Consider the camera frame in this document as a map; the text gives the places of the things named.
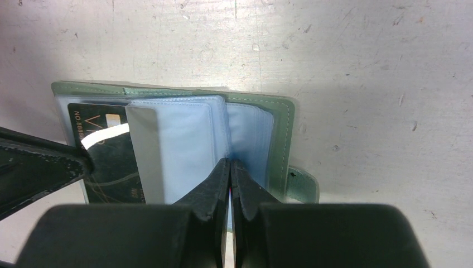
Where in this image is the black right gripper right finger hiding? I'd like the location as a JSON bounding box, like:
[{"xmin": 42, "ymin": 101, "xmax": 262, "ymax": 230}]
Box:
[{"xmin": 230, "ymin": 160, "xmax": 428, "ymax": 267}]

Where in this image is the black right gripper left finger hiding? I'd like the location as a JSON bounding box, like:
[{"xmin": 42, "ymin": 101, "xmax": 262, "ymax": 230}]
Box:
[{"xmin": 16, "ymin": 159, "xmax": 230, "ymax": 267}]

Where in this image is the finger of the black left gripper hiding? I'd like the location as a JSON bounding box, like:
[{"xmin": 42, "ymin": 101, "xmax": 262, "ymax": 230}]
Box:
[{"xmin": 1, "ymin": 127, "xmax": 93, "ymax": 219}]

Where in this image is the black VIP card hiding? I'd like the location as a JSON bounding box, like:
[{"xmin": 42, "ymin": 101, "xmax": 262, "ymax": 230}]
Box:
[{"xmin": 67, "ymin": 103, "xmax": 146, "ymax": 203}]

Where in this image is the green leather card holder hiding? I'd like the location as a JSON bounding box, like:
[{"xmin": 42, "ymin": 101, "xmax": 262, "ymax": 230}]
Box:
[{"xmin": 51, "ymin": 82, "xmax": 318, "ymax": 204}]

